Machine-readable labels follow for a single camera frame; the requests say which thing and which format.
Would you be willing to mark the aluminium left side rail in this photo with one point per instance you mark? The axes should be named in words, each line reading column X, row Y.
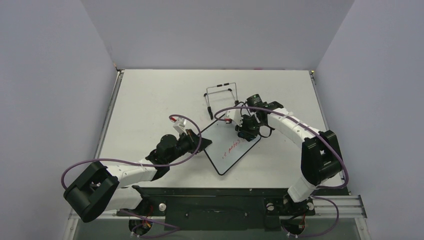
column 109, row 112

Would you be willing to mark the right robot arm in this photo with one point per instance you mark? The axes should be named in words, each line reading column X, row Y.
column 320, row 153

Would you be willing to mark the small whiteboard black frame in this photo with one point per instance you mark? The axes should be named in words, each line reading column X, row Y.
column 227, row 147

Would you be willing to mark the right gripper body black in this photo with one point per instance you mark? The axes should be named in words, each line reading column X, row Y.
column 247, row 134

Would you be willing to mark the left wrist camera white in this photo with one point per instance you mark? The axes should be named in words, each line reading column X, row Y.
column 179, row 124

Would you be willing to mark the blue whiteboard eraser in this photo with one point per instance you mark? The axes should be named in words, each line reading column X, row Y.
column 246, row 136

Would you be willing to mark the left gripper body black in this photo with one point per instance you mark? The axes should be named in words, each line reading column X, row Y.
column 187, row 143

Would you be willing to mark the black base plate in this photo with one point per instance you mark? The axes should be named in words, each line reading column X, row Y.
column 215, row 209

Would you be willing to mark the wire whiteboard stand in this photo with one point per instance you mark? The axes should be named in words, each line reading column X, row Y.
column 218, row 93

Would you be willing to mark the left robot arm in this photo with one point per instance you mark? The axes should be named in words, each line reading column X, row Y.
column 102, row 188

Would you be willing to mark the aluminium right side rail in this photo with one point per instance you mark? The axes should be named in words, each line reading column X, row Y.
column 314, row 84

